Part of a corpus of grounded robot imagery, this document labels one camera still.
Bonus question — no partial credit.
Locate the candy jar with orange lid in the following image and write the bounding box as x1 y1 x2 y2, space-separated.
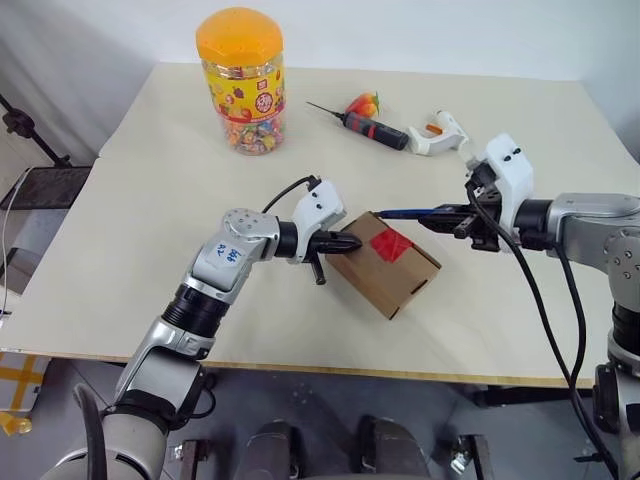
194 9 288 158

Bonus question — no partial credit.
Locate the black red electric screwdriver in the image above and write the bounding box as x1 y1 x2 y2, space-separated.
305 100 411 151

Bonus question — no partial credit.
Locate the black tripod stand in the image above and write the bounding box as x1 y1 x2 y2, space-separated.
0 93 72 169

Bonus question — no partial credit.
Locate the red tape patch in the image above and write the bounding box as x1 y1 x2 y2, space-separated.
370 229 416 263

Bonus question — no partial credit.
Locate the dark rounded shape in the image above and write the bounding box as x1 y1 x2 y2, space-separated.
243 418 302 480
356 413 432 480

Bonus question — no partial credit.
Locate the toy peach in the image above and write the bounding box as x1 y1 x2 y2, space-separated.
345 90 384 121

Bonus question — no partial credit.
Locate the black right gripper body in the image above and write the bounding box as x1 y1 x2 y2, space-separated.
464 165 507 252

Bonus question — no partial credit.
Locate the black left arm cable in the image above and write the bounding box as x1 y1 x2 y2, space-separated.
261 174 322 212

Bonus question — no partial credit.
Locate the blue pen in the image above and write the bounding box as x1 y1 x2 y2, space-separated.
375 205 441 222

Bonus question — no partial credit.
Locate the black table frame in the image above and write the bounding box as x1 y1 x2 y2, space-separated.
199 368 601 407

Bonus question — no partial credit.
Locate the brown cardboard box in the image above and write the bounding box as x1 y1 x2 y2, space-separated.
319 210 444 322

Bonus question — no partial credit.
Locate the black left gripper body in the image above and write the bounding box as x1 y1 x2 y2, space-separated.
305 230 333 258

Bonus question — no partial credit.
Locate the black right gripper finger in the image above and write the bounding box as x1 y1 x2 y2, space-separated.
452 214 482 239
418 201 476 233

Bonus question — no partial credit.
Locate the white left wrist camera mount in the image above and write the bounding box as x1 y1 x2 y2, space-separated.
290 178 348 264

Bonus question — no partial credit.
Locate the carton with yellow tape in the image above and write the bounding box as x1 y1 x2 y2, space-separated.
0 349 52 414

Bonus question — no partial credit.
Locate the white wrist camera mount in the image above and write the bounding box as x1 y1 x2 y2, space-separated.
466 132 536 242
290 178 348 264

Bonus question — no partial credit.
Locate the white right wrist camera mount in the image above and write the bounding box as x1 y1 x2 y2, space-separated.
466 132 536 242

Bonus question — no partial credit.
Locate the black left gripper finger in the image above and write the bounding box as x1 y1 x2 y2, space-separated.
309 250 328 287
325 231 363 258

